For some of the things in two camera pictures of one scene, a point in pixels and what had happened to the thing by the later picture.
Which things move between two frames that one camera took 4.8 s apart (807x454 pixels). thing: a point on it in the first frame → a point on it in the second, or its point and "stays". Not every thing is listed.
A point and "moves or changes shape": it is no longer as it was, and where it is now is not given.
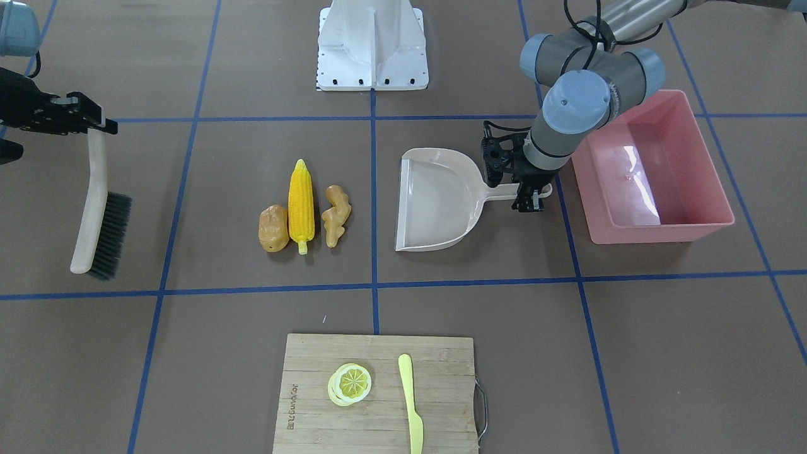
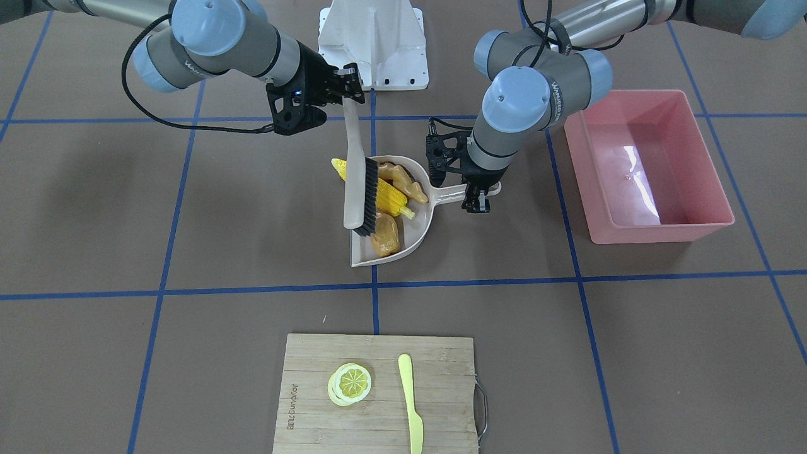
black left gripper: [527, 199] → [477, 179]
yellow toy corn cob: [301, 219] → [390, 200]
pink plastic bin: [649, 176] stays
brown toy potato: [273, 228] → [385, 241]
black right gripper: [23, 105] → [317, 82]
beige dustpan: [441, 197] moves or changes shape
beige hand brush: [104, 219] → [361, 181]
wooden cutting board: [309, 422] stays
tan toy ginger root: [336, 217] → [400, 178]
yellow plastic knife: [415, 424] stays
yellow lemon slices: [349, 384] stays
